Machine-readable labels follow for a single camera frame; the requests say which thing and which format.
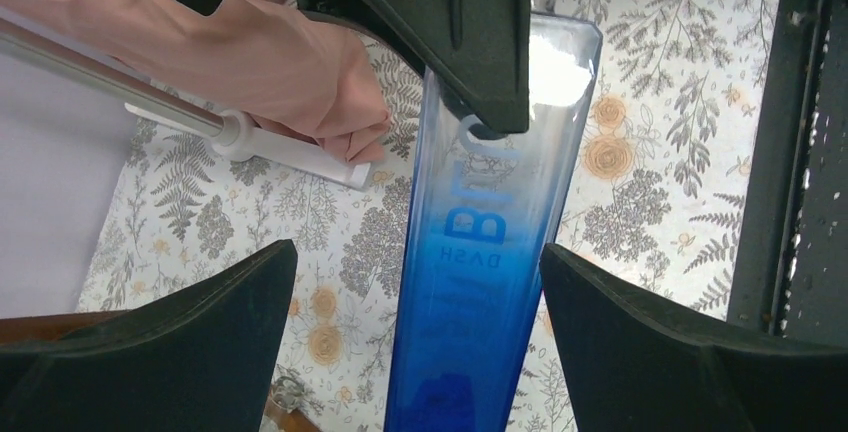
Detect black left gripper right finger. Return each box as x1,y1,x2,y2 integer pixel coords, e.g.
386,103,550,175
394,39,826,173
540,244,847,431

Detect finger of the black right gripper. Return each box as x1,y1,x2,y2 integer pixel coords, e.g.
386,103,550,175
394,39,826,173
264,0,537,140

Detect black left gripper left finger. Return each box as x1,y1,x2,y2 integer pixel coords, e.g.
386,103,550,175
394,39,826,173
1,240,298,431

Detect brown wooden wine rack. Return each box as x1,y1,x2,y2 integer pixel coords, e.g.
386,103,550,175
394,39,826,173
1,304,282,431

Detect blue glass bottle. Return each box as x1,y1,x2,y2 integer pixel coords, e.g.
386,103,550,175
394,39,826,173
384,0,602,431

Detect pink shorts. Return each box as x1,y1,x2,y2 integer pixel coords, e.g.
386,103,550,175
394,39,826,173
1,0,391,164

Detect silver centre clothes pole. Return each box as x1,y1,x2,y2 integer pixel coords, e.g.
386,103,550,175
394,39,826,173
1,19,240,146

